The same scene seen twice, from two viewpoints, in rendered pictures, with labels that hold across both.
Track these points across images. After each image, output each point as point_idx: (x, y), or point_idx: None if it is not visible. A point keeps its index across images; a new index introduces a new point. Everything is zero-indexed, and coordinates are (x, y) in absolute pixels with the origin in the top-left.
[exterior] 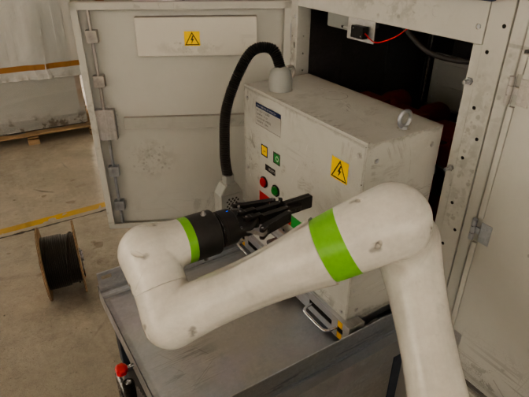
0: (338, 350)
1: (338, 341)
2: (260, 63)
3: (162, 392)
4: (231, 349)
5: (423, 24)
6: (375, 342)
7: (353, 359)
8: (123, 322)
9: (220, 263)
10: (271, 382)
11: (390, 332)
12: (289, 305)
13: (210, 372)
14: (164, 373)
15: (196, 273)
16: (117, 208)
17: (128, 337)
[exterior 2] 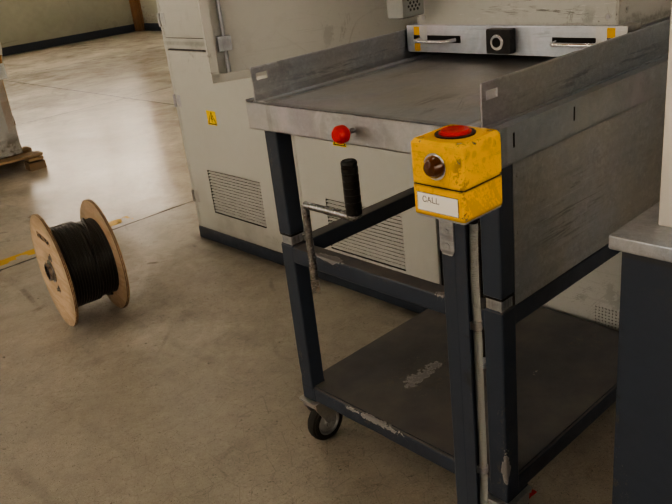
0: (621, 52)
1: (622, 35)
2: None
3: (421, 118)
4: (479, 91)
5: None
6: (654, 60)
7: (640, 70)
8: (312, 106)
9: (398, 68)
10: (565, 68)
11: (667, 54)
12: (520, 67)
13: (468, 102)
14: (408, 112)
15: (373, 76)
16: (222, 47)
17: (331, 109)
